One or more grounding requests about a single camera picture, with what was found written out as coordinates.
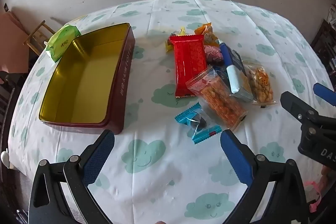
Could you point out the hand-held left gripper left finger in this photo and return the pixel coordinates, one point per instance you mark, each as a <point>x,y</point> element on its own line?
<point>97,158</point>

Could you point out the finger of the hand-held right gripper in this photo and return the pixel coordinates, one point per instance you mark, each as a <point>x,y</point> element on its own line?
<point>294,104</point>
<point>325,94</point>

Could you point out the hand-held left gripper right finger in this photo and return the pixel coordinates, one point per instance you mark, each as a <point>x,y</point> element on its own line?
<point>236,158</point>

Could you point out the clear peanut brittle packet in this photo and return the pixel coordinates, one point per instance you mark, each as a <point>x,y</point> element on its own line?
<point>261,82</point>

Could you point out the clear orange cracker packet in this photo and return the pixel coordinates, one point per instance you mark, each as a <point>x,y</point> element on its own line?
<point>223,103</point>

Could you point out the blue cookie packet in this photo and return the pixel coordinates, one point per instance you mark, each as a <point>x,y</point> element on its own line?
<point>187,117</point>

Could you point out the dark blue soda cracker packet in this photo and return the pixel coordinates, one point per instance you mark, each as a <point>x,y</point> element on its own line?
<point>235,74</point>

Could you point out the gold tin box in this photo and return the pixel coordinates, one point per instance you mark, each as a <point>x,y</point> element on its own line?
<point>78,82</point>

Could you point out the pink candy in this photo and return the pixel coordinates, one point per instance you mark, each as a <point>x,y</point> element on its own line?
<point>213,54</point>

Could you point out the red snack packet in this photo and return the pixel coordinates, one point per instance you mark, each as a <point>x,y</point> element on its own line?
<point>189,64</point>

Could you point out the orange snack packet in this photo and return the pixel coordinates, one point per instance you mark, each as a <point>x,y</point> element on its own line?
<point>202,29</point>

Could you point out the yellow cake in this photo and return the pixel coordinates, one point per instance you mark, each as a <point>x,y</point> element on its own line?
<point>168,46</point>

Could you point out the dark wooden cabinet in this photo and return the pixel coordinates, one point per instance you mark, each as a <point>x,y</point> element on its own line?
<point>325,37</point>

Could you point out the pink ribbon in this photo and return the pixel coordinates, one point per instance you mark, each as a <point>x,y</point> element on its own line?
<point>313,204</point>

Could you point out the white round object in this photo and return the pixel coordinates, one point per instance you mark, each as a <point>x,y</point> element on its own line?
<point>4,158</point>

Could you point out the green tissue pack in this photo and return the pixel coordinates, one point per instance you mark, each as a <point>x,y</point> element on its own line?
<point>61,41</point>

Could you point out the wooden chair with orange cloth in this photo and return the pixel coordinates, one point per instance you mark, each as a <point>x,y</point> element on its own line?
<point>10,37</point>

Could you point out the dark wall plate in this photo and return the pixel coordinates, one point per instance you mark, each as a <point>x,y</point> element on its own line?
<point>6,7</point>

